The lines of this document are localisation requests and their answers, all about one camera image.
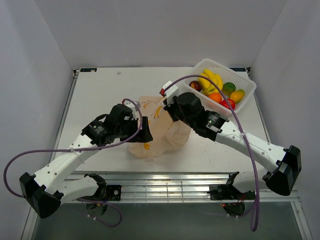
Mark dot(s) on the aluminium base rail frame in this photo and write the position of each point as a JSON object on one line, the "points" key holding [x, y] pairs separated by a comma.
{"points": [[169, 194]]}

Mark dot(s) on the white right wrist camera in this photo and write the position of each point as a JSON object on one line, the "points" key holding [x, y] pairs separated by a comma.
{"points": [[169, 91]]}

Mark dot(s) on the yellow banana bunch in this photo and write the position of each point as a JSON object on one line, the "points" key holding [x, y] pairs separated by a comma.
{"points": [[207, 87]]}

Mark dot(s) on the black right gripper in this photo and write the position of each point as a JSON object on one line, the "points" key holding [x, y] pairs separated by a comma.
{"points": [[169, 108]]}

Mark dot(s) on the banana print plastic bag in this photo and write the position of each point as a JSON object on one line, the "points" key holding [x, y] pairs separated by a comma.
{"points": [[167, 135]]}

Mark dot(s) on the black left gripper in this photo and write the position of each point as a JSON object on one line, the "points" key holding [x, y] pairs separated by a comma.
{"points": [[144, 136]]}

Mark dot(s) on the orange green mango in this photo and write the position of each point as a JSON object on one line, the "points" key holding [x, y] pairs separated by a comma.
{"points": [[237, 95]]}

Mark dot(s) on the white plastic basket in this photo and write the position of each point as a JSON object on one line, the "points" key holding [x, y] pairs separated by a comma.
{"points": [[227, 75]]}

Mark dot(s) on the dark red apple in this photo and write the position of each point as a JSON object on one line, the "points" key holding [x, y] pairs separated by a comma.
{"points": [[196, 85]]}

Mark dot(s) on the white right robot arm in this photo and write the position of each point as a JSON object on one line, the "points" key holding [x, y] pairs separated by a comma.
{"points": [[282, 166]]}

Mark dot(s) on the green orange round fruit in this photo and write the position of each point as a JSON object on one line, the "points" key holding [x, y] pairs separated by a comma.
{"points": [[228, 88]]}

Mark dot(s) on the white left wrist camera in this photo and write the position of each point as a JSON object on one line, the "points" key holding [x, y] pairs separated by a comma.
{"points": [[133, 105]]}

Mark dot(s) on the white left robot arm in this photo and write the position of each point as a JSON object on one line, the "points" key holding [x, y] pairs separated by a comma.
{"points": [[47, 188]]}

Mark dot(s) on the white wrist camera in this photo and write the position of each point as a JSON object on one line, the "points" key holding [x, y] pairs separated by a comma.
{"points": [[169, 91], [133, 105]]}

